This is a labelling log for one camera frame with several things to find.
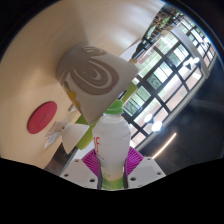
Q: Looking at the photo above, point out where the long linear hanging light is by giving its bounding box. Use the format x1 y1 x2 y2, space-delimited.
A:
151 132 178 160

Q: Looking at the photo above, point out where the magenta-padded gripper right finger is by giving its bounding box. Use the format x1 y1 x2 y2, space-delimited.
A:
123 146 167 190

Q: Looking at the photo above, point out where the white paper sheet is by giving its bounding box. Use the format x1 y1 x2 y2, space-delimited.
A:
60 123 90 155

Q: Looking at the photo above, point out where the round red coaster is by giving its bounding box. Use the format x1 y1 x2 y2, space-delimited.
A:
27 101 58 135

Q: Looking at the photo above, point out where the group of pendant lamps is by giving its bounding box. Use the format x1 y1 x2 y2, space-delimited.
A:
143 56 203 133

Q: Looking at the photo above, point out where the black framed grid window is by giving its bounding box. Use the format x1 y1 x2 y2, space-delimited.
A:
123 6 218 151

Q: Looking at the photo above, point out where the clear green-capped drink bottle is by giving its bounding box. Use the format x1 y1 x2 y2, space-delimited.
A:
92 99 132 191

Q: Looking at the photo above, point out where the paper cup with brown swirl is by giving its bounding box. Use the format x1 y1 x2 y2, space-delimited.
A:
55 43 139 125

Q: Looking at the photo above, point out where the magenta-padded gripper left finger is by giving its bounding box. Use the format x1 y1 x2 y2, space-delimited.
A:
61 148 103 190

